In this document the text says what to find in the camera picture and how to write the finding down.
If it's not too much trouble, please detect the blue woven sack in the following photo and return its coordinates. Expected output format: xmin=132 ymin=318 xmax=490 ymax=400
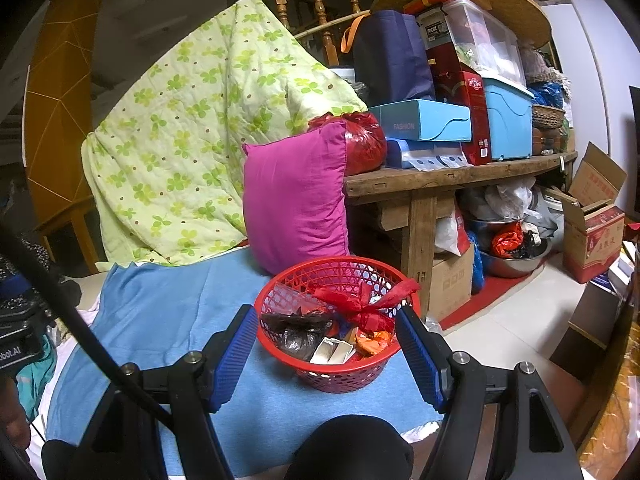
xmin=467 ymin=232 xmax=487 ymax=295

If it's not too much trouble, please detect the steel basin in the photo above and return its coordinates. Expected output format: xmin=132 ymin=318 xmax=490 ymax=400
xmin=477 ymin=237 xmax=555 ymax=279

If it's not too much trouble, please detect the white plastic bag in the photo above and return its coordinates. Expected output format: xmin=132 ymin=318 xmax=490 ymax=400
xmin=482 ymin=174 xmax=538 ymax=221

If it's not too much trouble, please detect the light blue plastic storage bin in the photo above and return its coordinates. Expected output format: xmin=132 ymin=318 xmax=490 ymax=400
xmin=479 ymin=76 xmax=536 ymax=162

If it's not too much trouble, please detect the light blue cardboard box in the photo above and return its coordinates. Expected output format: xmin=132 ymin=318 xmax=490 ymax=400
xmin=369 ymin=98 xmax=473 ymax=143

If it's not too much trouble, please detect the dark red gift box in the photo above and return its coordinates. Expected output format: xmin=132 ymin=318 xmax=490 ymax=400
xmin=429 ymin=42 xmax=493 ymax=167

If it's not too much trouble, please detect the teal garment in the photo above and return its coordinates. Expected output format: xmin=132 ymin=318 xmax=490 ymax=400
xmin=17 ymin=332 xmax=58 ymax=411

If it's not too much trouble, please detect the blue and white box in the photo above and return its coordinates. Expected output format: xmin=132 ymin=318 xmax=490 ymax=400
xmin=386 ymin=137 xmax=469 ymax=171

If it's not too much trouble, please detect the woven basket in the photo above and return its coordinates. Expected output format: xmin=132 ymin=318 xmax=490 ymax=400
xmin=531 ymin=104 xmax=566 ymax=132

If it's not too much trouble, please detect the black plastic bag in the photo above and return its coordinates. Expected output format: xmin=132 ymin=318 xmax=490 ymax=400
xmin=261 ymin=308 xmax=335 ymax=361

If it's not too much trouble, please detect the orange wooden cabinet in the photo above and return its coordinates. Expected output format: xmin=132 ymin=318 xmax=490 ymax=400
xmin=22 ymin=0 xmax=113 ymax=273

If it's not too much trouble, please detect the blue plastic sack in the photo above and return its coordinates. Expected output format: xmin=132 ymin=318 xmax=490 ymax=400
xmin=529 ymin=81 xmax=565 ymax=108

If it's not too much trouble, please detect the plain cardboard box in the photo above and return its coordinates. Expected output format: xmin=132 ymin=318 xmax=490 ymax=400
xmin=426 ymin=242 xmax=476 ymax=322

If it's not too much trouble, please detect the navy bag with orange handle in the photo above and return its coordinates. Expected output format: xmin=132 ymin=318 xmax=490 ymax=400
xmin=341 ymin=10 xmax=437 ymax=108

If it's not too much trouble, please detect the magenta pillow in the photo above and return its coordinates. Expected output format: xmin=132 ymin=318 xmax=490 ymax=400
xmin=242 ymin=120 xmax=351 ymax=277

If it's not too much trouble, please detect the old wooden bench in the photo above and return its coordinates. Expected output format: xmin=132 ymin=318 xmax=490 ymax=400
xmin=344 ymin=151 xmax=579 ymax=318

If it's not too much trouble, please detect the black cable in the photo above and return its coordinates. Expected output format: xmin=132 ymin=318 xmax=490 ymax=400
xmin=0 ymin=222 xmax=173 ymax=426

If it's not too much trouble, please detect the red floor mat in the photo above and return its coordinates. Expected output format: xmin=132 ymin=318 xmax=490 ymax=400
xmin=439 ymin=259 xmax=547 ymax=332

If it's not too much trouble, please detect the small white packet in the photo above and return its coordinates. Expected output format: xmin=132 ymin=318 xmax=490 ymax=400
xmin=309 ymin=336 xmax=357 ymax=365

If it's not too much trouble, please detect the clear plastic storage container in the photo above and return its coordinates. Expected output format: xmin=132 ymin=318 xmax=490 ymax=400
xmin=441 ymin=0 xmax=527 ymax=86

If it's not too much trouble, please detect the white bed sheet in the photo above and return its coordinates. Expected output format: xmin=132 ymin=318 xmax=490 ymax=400
xmin=25 ymin=270 xmax=108 ymax=466

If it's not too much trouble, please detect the wooden stair railing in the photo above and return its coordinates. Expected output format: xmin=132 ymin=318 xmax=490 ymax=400
xmin=227 ymin=0 xmax=436 ymax=68

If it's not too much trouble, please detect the orange snack wrapper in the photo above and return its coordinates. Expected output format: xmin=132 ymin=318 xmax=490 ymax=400
xmin=356 ymin=331 xmax=397 ymax=357

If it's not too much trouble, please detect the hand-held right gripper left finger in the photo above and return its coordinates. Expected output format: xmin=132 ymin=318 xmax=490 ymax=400
xmin=82 ymin=304 xmax=261 ymax=480

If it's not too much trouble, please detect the person's dark trouser knee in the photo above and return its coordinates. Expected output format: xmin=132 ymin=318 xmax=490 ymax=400
xmin=287 ymin=414 xmax=415 ymax=480

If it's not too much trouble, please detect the red print cardboard box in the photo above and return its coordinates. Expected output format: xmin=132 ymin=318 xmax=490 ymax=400
xmin=560 ymin=141 xmax=628 ymax=285

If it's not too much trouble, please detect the red plastic mesh basket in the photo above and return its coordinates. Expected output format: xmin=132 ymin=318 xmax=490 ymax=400
xmin=254 ymin=256 xmax=422 ymax=393

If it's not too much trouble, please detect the green clover print quilt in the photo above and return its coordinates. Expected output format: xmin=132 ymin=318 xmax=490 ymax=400
xmin=81 ymin=0 xmax=368 ymax=268

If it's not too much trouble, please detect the blue blanket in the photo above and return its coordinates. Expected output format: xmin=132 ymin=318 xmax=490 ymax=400
xmin=45 ymin=247 xmax=443 ymax=478

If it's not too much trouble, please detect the white bag with red print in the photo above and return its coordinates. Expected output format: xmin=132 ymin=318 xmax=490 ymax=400
xmin=434 ymin=202 xmax=472 ymax=256

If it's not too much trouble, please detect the round woven bamboo hat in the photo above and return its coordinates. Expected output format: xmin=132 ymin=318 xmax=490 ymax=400
xmin=371 ymin=0 xmax=551 ymax=50

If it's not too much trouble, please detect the large stuffed red plastic bag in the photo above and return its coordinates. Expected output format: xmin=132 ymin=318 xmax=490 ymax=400
xmin=307 ymin=111 xmax=387 ymax=175

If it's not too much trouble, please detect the small red plastic bag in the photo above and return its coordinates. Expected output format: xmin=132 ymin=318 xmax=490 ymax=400
xmin=312 ymin=279 xmax=422 ymax=333

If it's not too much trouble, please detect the orange red plastic bag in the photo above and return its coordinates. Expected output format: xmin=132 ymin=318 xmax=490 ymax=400
xmin=491 ymin=222 xmax=525 ymax=257

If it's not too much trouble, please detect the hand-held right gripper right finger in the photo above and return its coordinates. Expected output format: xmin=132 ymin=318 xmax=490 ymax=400
xmin=395 ymin=305 xmax=583 ymax=480

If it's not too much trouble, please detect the flat red box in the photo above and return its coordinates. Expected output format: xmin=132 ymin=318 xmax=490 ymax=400
xmin=402 ymin=0 xmax=458 ymax=16

